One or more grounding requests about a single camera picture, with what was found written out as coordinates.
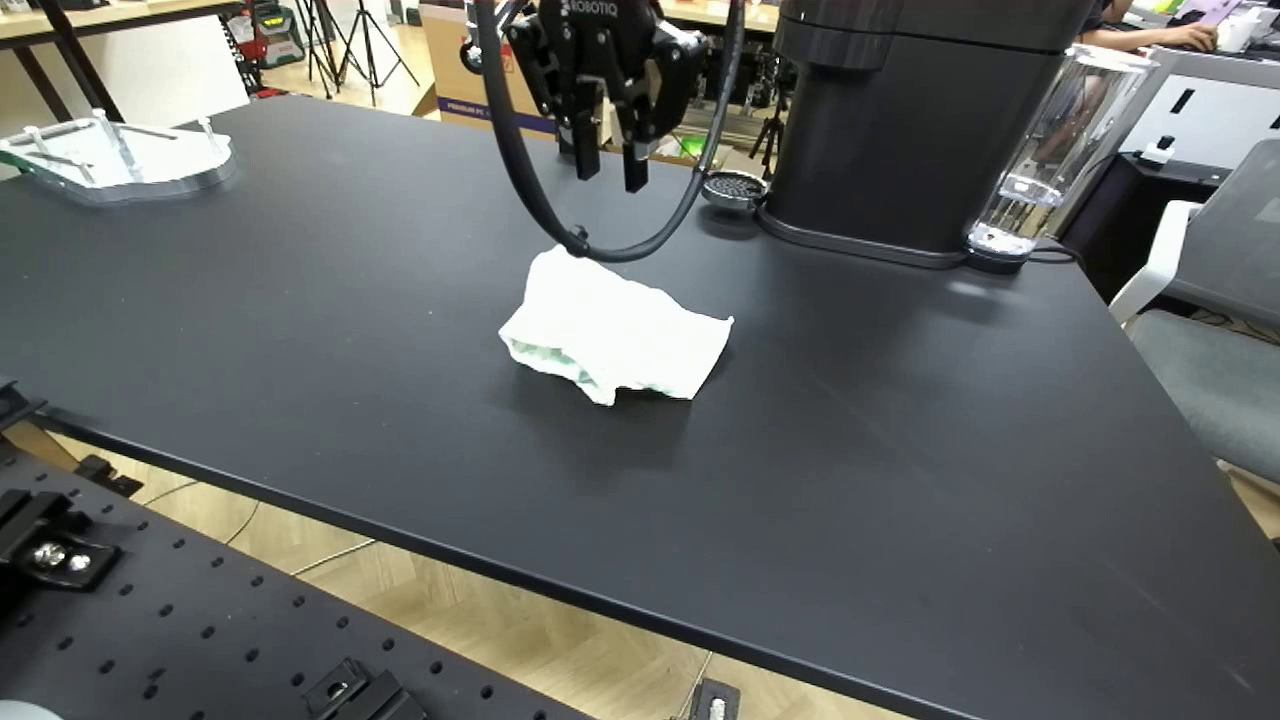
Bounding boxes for black camera tripod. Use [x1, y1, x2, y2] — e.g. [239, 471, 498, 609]
[323, 0, 423, 96]

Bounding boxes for black mounting clamp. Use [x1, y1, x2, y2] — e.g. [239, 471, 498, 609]
[302, 656, 441, 720]

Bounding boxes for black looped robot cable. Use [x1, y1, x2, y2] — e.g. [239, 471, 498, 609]
[474, 0, 754, 269]

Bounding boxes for round black disc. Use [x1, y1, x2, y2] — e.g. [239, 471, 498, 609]
[695, 167, 773, 219]

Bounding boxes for black robot base pedestal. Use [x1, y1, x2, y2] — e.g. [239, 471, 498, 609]
[767, 0, 1101, 259]

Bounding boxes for wooden desk with black legs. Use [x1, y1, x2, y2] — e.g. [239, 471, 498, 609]
[0, 0, 255, 124]

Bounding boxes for white chair back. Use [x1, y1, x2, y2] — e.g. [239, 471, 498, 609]
[94, 12, 255, 132]

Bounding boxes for white cabinet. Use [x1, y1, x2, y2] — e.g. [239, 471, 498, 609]
[1119, 49, 1280, 178]

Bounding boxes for black perforated board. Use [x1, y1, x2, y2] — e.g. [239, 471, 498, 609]
[0, 446, 594, 720]

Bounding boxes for grey office chair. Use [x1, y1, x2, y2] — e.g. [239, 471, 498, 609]
[1110, 135, 1280, 487]

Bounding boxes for small silver black bracket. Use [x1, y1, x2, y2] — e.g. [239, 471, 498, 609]
[683, 678, 748, 720]

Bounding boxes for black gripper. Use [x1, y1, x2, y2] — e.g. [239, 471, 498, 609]
[509, 0, 711, 197]

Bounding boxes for white cloth with green print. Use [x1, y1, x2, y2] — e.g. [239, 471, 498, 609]
[498, 244, 739, 412]

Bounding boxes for person in dark shirt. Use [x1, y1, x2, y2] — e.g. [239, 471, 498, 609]
[1085, 0, 1225, 58]

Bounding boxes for black bracket with silver screws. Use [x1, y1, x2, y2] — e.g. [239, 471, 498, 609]
[0, 487, 128, 601]

